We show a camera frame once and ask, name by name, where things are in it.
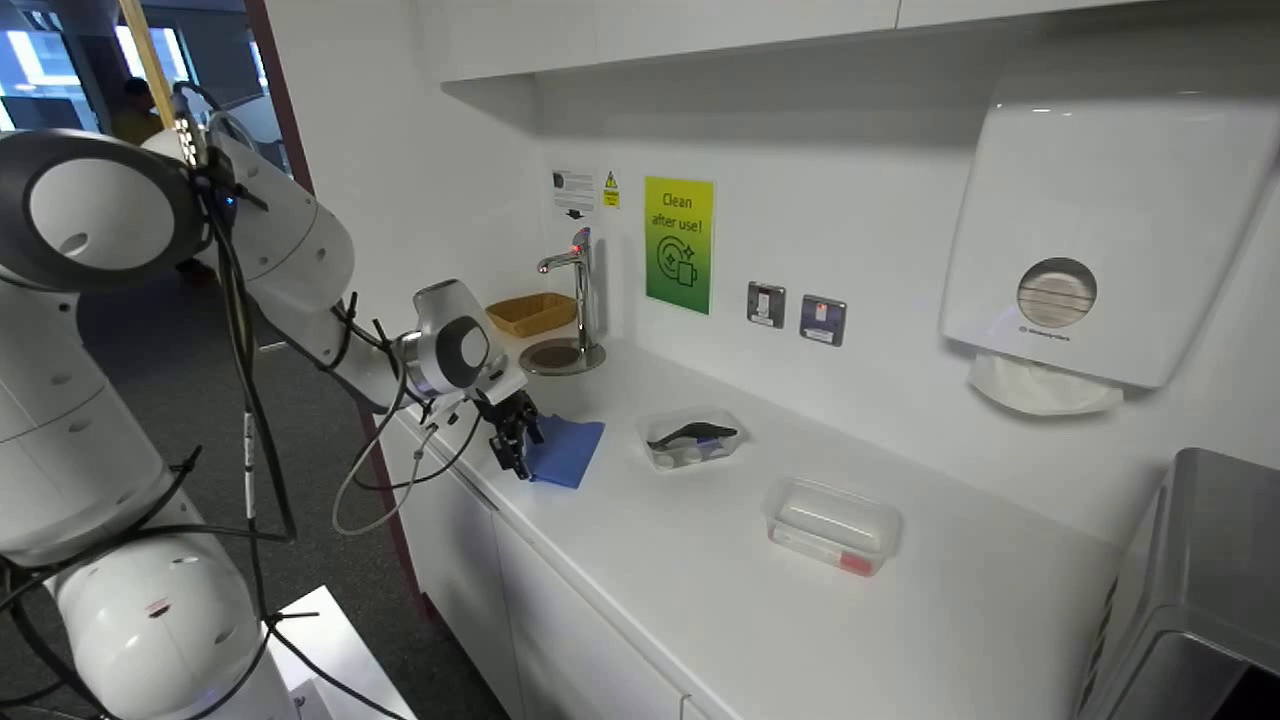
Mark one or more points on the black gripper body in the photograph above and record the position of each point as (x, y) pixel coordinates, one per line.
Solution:
(515, 422)

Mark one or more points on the blue towel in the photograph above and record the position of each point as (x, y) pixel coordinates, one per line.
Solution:
(571, 449)

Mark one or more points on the red marker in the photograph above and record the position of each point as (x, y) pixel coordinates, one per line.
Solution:
(832, 551)

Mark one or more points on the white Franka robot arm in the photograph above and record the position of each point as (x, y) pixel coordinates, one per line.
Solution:
(105, 442)

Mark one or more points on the white paper towel dispenser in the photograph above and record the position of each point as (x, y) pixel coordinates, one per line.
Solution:
(1105, 225)

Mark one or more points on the wicker basket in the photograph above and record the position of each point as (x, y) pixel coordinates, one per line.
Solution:
(533, 314)

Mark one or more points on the chrome water tap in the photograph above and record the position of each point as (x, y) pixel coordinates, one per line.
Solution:
(585, 287)

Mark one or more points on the white base cabinets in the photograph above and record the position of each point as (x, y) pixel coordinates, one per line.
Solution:
(533, 614)

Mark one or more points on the white instruction sign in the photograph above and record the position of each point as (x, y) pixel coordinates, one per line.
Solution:
(574, 188)

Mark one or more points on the green yellow cleaning poster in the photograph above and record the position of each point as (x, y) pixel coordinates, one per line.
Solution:
(681, 244)

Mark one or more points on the yellow warning sign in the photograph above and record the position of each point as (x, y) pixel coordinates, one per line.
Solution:
(609, 188)

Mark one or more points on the white floor plate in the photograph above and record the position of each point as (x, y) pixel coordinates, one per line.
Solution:
(345, 663)

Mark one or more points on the clear rectangular container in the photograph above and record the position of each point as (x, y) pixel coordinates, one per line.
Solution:
(838, 513)

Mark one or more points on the grey metal appliance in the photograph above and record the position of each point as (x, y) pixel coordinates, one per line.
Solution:
(1202, 587)

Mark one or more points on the silver wall socket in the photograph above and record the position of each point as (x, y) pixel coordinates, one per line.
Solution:
(766, 304)
(822, 320)

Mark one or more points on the white wall cabinets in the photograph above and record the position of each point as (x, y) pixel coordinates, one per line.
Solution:
(800, 34)

